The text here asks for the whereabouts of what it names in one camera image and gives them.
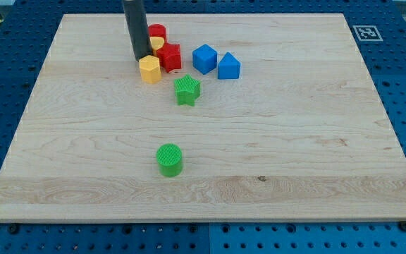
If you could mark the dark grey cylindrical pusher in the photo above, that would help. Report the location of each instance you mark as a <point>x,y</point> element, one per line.
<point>136,20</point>

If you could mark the red circle block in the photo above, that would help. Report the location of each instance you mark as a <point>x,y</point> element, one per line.
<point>158,30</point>

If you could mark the yellow heart block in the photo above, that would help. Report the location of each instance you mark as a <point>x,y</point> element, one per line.
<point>156,43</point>

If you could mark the red star block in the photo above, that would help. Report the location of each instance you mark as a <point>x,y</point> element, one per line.
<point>170,57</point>

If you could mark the green star block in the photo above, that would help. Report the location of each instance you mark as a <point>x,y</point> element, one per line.
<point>187,90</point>

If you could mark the green circle block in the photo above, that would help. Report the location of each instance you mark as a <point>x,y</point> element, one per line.
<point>170,160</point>

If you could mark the yellow hexagon block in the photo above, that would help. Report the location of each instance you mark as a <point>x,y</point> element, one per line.
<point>150,69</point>

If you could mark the blue cube block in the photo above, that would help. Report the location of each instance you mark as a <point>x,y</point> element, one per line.
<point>204,59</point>

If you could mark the blue triangle block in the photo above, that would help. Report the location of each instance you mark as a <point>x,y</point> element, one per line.
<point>229,67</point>

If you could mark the light wooden board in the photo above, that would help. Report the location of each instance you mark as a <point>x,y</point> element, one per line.
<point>300,136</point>

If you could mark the white fiducial marker tag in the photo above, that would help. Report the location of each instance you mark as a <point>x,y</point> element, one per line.
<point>367,33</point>

